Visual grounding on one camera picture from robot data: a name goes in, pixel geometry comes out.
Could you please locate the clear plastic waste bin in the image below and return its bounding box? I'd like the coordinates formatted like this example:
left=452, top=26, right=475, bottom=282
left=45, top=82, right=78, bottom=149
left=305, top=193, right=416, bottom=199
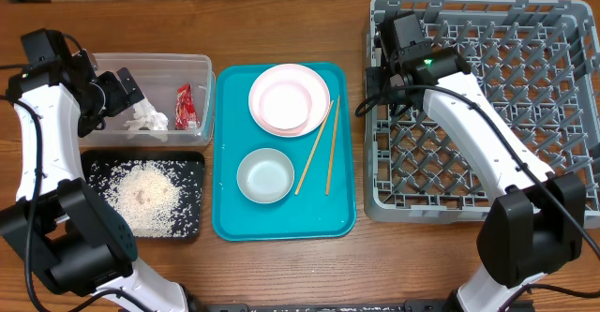
left=79, top=52, right=216, bottom=147

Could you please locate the white bowl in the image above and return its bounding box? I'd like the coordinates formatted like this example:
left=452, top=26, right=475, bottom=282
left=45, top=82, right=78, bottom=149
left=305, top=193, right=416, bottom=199
left=236, top=148, right=295, bottom=204

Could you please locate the white napkin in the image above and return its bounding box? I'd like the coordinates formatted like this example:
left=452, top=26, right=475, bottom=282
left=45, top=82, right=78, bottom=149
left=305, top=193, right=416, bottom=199
left=124, top=98, right=169, bottom=141

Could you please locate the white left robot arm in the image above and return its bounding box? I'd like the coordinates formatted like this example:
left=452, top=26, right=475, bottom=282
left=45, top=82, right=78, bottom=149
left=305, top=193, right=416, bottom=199
left=1, top=29, right=201, bottom=311

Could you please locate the black plastic tray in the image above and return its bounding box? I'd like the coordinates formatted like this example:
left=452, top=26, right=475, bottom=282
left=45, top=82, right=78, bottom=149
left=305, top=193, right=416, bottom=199
left=79, top=149, right=206, bottom=239

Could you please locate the wooden chopstick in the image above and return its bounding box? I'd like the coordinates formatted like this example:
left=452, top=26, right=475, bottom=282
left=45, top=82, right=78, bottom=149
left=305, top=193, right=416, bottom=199
left=325, top=96, right=340, bottom=196
left=294, top=100, right=334, bottom=196

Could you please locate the white pink-rimmed plate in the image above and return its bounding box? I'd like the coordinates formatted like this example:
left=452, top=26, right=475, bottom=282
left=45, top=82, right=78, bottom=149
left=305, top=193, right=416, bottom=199
left=248, top=64, right=331, bottom=138

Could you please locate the teal plastic tray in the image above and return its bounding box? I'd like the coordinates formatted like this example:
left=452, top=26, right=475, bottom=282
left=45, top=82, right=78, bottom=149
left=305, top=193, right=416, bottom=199
left=212, top=62, right=356, bottom=242

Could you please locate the grey plastic dish rack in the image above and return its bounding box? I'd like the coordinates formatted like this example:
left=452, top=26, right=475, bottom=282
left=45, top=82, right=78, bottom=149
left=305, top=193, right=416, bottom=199
left=364, top=0, right=599, bottom=229

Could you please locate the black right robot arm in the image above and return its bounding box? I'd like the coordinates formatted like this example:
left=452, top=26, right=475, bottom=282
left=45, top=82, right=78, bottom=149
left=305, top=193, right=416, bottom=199
left=354, top=11, right=599, bottom=311

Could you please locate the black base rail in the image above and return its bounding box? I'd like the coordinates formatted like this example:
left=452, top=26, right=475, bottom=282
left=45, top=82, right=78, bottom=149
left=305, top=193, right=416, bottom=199
left=205, top=299, right=445, bottom=312

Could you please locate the red snack wrapper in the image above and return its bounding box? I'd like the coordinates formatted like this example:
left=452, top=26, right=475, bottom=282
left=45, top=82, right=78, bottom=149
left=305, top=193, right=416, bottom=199
left=175, top=83, right=199, bottom=130

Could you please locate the pile of white rice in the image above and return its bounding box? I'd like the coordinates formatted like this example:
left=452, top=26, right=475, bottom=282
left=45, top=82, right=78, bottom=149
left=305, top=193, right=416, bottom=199
left=88, top=159, right=201, bottom=238

